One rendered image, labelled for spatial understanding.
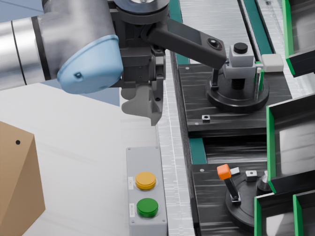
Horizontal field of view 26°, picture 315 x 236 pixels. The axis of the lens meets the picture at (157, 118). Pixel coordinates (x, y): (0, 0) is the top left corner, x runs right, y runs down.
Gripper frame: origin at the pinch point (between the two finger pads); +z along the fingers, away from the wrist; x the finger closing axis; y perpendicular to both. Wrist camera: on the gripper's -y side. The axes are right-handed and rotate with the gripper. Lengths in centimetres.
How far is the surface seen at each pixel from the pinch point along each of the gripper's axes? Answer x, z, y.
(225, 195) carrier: -6.5, 24.5, -12.8
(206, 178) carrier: -12.9, 26.3, -10.2
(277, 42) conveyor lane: -60, 27, -33
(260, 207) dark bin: 15.8, 3.6, -13.2
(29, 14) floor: -238, 124, 53
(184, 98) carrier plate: -37.7, 26.4, -8.4
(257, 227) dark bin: 20.5, 2.4, -11.8
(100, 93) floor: -167, 124, 15
